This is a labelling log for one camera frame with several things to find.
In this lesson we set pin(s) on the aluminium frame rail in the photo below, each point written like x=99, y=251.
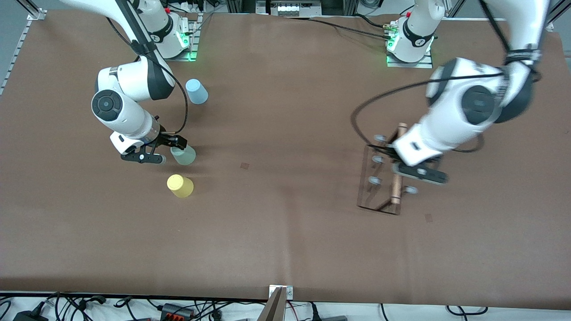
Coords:
x=20, y=47

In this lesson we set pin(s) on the small metal bracket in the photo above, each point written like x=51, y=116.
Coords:
x=290, y=293

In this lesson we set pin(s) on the yellow plastic cup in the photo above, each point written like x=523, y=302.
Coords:
x=180, y=186

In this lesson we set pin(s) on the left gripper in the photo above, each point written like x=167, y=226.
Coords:
x=390, y=151

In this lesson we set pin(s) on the black power plug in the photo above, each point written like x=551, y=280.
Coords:
x=315, y=312

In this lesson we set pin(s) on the aluminium frame strut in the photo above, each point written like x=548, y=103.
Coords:
x=455, y=6

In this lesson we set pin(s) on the brown table cover sheet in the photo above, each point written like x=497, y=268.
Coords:
x=285, y=232

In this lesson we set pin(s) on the grey wedge camera post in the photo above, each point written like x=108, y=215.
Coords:
x=274, y=310

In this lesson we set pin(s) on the white power strip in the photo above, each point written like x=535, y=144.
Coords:
x=290, y=9

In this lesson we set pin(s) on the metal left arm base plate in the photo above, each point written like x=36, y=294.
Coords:
x=410, y=65

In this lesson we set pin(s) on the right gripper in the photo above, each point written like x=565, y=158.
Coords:
x=166, y=140

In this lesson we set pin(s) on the black power adapter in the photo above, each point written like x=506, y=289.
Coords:
x=31, y=316

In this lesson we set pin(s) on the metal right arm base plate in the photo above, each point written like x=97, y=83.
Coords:
x=195, y=40

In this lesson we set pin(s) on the light blue plastic cup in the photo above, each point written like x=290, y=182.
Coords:
x=196, y=91

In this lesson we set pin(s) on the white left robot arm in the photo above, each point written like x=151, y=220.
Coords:
x=479, y=104

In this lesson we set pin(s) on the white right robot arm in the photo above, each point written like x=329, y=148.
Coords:
x=129, y=80

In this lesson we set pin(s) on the pale green plastic cup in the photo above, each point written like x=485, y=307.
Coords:
x=184, y=156

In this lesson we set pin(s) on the orange black connector box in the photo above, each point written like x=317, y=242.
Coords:
x=176, y=310

